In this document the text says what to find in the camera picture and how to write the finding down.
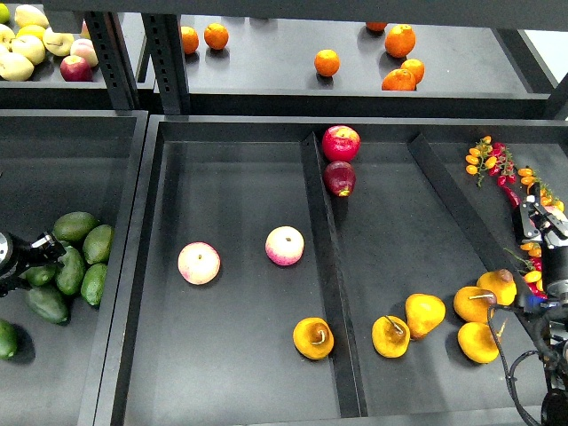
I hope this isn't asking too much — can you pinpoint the green avocado right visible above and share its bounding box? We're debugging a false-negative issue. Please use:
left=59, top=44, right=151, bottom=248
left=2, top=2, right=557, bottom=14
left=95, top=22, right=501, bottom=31
left=83, top=225, right=114, bottom=265

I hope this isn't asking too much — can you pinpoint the orange at shelf back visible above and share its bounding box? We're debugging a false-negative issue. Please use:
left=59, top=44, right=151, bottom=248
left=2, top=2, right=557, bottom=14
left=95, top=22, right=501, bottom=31
left=366, top=22, right=388, bottom=32

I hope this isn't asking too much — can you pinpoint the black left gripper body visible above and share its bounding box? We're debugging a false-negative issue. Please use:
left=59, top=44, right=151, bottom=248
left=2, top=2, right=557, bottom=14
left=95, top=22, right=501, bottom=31
left=1, top=231, right=43, bottom=297

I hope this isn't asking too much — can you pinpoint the green avocado lower left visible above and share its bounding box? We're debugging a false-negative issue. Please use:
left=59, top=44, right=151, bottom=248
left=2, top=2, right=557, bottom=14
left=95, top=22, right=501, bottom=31
left=0, top=319, right=18, bottom=359

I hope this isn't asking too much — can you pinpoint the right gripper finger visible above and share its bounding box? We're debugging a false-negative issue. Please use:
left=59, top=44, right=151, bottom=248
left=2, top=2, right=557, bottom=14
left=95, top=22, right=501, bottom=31
left=546, top=210, right=567, bottom=235
left=521, top=185, right=550, bottom=242

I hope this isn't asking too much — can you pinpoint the dark red apple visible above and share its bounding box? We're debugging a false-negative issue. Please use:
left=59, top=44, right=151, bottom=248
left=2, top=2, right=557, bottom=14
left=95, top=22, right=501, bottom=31
left=323, top=161, right=356, bottom=197

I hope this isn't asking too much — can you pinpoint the black left tray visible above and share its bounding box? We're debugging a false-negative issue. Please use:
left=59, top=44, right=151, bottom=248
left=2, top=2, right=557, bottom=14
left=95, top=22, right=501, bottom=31
left=1, top=110, right=147, bottom=425

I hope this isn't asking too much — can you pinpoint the orange shelf front right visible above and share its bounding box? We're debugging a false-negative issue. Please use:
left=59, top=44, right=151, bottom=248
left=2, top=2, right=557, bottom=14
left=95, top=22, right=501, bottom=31
left=382, top=68, right=416, bottom=91

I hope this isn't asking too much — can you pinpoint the red chili pepper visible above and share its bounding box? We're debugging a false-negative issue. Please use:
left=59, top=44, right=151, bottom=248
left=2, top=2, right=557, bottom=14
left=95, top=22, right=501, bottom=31
left=501, top=186, right=521, bottom=209

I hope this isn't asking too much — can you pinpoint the red apple on shelf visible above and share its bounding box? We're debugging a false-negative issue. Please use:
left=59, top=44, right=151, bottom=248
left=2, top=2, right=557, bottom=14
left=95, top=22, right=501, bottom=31
left=59, top=55, right=93, bottom=82

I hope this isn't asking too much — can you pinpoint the pale yellow apple shelf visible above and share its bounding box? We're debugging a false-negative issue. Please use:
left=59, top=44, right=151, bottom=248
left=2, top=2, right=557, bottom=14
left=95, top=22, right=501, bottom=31
left=43, top=28, right=75, bottom=57

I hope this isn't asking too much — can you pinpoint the pink apple left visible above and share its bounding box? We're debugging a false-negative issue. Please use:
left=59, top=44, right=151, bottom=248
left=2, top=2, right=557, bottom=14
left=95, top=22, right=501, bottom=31
left=177, top=241, right=221, bottom=285

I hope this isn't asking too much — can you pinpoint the yellow pear with stem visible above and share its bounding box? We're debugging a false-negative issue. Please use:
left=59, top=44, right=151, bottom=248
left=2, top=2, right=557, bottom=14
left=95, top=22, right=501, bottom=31
left=372, top=315, right=410, bottom=359

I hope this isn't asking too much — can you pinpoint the orange shelf small right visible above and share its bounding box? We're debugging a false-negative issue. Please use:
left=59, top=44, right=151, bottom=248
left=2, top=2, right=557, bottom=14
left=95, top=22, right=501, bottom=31
left=400, top=59, right=425, bottom=85

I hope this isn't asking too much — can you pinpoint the tall yellow pear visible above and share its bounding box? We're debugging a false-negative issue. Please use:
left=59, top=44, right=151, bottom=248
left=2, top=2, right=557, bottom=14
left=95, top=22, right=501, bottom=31
left=405, top=293, right=446, bottom=340

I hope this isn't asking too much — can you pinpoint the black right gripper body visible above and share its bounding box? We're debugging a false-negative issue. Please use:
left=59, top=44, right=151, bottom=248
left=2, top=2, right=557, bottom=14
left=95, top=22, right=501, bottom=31
left=512, top=204, right=567, bottom=296

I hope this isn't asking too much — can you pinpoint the orange on shelf left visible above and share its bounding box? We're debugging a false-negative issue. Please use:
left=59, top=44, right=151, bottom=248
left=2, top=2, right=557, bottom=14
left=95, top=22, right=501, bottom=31
left=180, top=26, right=200, bottom=55

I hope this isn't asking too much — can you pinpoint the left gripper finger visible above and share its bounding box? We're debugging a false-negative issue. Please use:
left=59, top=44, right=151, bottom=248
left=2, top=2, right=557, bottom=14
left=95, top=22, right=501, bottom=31
left=28, top=232, right=67, bottom=266

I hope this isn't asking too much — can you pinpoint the green avocado top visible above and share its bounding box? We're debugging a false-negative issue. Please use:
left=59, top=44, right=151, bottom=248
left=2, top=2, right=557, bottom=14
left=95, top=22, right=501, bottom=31
left=53, top=211, right=99, bottom=242

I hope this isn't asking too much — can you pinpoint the pink peach on shelf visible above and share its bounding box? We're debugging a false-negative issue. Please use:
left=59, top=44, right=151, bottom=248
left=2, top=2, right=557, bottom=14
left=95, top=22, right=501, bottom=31
left=70, top=38, right=99, bottom=68

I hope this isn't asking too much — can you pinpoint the pink apple centre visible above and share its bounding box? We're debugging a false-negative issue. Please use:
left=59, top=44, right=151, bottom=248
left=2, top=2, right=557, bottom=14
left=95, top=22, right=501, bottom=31
left=264, top=225, right=304, bottom=266

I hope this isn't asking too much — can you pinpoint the large orange on shelf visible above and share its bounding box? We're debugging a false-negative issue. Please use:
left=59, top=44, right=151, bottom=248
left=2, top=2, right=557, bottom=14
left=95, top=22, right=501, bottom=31
left=384, top=24, right=416, bottom=58

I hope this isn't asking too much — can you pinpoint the orange on shelf centre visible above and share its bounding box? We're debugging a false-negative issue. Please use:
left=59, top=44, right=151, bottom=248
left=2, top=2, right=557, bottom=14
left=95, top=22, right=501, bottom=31
left=314, top=49, right=341, bottom=77

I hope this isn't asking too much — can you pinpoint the cherry tomato bunch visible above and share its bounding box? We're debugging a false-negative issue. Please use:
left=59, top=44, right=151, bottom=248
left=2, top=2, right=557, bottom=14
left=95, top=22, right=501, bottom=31
left=465, top=135, right=567, bottom=213

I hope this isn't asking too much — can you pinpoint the pale yellow pear shelf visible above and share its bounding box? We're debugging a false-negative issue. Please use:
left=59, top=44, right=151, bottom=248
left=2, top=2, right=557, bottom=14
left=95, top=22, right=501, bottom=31
left=0, top=52, right=35, bottom=82

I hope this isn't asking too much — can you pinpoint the black upper shelf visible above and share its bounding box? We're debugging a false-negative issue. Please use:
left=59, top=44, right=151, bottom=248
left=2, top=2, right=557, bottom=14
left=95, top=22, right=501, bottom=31
left=1, top=1, right=567, bottom=120

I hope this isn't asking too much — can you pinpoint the black tray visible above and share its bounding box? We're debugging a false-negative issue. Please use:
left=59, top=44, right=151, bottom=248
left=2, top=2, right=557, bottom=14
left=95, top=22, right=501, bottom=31
left=96, top=115, right=567, bottom=425
left=1, top=110, right=147, bottom=425

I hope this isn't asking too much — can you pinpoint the pink apple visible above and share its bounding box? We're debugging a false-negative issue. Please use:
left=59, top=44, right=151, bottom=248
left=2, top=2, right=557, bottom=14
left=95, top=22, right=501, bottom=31
left=264, top=225, right=304, bottom=266
left=177, top=241, right=221, bottom=285

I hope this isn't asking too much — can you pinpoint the black centre tray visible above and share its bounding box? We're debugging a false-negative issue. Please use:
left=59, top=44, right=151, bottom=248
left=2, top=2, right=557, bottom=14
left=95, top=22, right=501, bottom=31
left=96, top=115, right=567, bottom=425

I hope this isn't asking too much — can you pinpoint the dark green avocado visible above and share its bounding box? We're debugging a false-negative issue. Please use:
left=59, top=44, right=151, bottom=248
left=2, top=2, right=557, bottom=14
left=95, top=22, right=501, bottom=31
left=24, top=264, right=57, bottom=287

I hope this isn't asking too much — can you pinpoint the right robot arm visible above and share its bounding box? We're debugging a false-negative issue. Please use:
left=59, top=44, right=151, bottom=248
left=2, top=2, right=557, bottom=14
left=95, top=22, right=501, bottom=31
left=487, top=184, right=567, bottom=425

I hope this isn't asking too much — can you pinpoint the bright red apple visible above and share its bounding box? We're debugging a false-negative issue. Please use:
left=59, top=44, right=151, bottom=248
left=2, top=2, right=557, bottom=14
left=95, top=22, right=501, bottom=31
left=322, top=125, right=360, bottom=162

